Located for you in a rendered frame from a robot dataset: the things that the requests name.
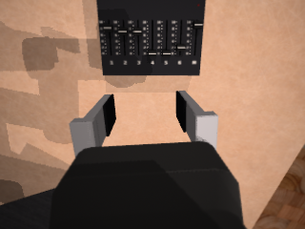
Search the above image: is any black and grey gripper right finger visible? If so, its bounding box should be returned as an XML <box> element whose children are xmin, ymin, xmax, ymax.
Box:
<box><xmin>175</xmin><ymin>91</ymin><xmax>218</xmax><ymax>149</ymax></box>

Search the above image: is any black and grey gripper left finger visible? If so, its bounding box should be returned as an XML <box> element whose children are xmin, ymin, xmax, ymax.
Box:
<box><xmin>69</xmin><ymin>94</ymin><xmax>116</xmax><ymax>157</ymax></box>

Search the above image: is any black lighting desk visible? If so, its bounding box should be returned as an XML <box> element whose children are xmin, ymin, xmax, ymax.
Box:
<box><xmin>96</xmin><ymin>0</ymin><xmax>206</xmax><ymax>75</ymax></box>

